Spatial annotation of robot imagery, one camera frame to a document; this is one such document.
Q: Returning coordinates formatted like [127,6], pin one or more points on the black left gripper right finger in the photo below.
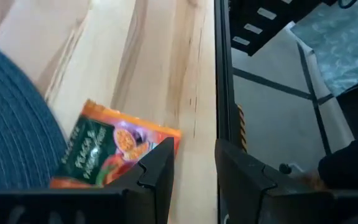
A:
[291,207]

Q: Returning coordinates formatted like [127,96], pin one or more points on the black castor wheel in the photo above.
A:
[285,168]

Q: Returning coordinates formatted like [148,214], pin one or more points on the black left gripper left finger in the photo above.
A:
[73,207]

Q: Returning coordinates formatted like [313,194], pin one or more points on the round dark blue woven placemat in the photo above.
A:
[11,124]

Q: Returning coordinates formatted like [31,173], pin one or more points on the black rounded chair seat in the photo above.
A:
[353,161]

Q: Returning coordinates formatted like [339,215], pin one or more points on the yellow black warning sticker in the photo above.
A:
[242,127]

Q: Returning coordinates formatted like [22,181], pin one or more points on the red Ahmad peach tea packet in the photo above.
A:
[98,146]

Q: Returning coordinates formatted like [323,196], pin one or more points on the black panel with white strips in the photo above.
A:
[250,18]

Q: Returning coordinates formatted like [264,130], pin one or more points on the black aluminium table frame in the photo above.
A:
[224,62]

